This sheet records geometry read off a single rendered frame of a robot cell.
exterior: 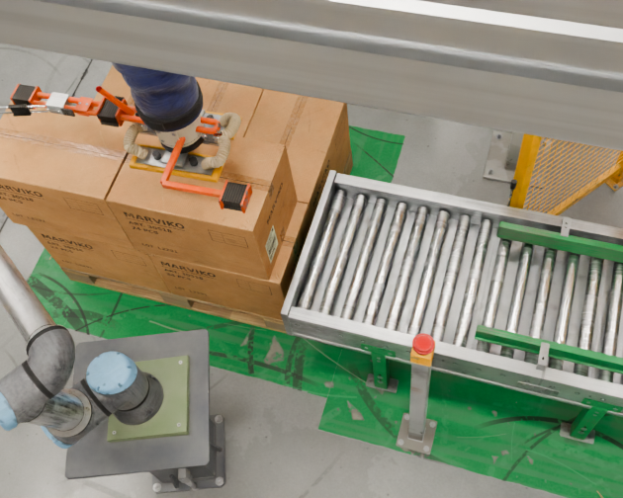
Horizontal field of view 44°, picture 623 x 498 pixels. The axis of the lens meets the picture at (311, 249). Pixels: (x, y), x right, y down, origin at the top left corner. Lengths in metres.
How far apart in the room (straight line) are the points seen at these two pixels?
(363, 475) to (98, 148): 1.74
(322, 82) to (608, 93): 0.09
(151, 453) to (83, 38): 2.50
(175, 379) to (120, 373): 0.29
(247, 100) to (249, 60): 3.40
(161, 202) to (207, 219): 0.20
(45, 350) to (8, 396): 0.14
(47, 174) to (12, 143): 0.24
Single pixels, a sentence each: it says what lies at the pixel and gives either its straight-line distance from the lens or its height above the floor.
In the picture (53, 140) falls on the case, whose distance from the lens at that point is 3.28.
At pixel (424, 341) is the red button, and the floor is 1.04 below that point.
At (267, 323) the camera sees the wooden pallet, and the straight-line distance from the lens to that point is 3.58.
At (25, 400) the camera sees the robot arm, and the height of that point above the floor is 1.57.
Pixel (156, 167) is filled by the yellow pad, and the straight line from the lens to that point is 2.79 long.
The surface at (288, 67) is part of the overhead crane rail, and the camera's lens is 0.27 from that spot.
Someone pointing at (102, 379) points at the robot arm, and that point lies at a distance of 2.57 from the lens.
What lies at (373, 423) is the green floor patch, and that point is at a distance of 3.44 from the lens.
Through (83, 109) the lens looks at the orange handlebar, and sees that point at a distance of 2.89.
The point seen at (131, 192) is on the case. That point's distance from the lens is 3.00.
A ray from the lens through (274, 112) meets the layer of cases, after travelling 3.61.
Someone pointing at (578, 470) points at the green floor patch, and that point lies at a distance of 3.48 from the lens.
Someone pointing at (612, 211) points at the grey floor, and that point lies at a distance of 4.02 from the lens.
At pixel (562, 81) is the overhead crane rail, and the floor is 3.12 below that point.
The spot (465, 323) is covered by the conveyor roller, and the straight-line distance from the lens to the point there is 3.02.
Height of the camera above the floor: 3.31
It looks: 60 degrees down
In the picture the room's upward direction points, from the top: 12 degrees counter-clockwise
